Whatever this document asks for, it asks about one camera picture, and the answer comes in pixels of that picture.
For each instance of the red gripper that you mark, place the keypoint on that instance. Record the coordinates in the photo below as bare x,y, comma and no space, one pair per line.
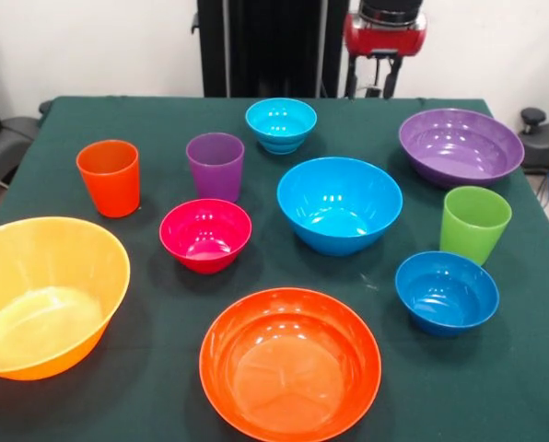
385,39

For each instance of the large sky blue bowl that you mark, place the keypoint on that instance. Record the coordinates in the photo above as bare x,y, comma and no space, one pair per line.
339,207

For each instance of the small light blue bowl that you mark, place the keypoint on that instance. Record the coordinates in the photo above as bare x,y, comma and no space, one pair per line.
279,119

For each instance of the purple bowl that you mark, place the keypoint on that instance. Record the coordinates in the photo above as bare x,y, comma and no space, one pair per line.
461,147

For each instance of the green cup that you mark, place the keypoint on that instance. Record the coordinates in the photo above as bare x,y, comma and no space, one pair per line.
472,230

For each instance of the purple cup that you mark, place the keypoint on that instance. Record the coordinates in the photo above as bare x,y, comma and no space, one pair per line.
217,175

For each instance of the dark green table cloth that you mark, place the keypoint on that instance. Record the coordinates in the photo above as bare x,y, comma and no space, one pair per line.
164,115

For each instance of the dark blue bowl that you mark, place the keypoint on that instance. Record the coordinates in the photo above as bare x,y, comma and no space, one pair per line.
445,294

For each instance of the pink bowl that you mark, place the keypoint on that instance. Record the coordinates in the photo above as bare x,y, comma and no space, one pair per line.
205,235

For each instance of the orange cup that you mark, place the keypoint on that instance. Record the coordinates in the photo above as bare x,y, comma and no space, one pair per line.
111,184

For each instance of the orange bowl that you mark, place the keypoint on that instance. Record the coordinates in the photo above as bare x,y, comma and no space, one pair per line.
288,364

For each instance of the yellow bowl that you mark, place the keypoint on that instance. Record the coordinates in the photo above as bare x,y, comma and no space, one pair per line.
44,294

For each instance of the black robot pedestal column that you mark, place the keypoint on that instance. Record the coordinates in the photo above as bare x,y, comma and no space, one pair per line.
265,46

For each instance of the black pedestal leg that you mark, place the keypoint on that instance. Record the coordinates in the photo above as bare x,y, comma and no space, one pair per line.
12,133
544,143

